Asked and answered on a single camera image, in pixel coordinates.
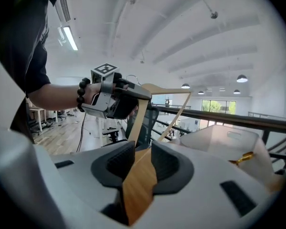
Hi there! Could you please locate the light wooden hanger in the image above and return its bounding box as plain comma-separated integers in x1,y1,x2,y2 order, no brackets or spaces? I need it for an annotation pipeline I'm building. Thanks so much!
126,74,194,143

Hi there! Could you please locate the large glass window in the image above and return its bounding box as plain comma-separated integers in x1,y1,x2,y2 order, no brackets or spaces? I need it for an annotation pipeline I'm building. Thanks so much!
201,99,236,115

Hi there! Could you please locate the ceiling air vent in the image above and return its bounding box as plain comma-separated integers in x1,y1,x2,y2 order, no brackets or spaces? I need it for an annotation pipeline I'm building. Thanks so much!
54,0,71,23

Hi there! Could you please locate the dark railing with wooden handrail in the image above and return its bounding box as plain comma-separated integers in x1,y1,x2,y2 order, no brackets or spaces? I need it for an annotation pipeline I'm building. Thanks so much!
152,105,286,174

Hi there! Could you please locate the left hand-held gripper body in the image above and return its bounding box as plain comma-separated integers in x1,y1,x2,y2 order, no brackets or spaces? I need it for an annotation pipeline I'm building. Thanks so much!
81,62,139,120

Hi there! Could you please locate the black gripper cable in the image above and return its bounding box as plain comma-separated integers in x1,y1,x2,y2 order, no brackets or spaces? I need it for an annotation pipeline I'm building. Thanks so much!
76,113,87,153

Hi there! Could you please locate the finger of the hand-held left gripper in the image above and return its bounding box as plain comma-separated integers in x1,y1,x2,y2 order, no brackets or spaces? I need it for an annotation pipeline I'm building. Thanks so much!
114,78,153,101

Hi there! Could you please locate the black bead bracelet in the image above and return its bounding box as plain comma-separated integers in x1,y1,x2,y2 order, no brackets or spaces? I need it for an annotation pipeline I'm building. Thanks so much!
76,77,92,113

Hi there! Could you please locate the person's black shirt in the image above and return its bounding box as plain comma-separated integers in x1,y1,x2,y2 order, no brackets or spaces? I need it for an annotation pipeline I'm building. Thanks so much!
0,0,64,144

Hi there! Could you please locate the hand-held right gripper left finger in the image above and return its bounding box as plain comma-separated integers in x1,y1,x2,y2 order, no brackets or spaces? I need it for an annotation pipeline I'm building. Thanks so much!
40,141,136,227

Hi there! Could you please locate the translucent white plastic bin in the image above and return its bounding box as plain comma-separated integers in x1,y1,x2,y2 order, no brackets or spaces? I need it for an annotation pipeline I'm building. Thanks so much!
178,125,274,186

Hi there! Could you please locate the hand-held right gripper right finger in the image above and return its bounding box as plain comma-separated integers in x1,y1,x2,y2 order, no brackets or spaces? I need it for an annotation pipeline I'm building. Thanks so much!
135,141,274,228

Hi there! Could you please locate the black mesh office chair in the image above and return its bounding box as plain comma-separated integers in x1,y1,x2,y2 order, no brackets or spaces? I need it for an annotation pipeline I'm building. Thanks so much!
125,106,160,150

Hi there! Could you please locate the ceiling strip light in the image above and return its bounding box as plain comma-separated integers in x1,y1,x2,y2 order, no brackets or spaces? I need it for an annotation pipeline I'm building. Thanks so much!
61,25,79,51

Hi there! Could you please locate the person's left forearm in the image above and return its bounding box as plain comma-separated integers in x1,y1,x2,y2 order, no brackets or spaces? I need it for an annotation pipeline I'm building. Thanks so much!
26,82,102,111

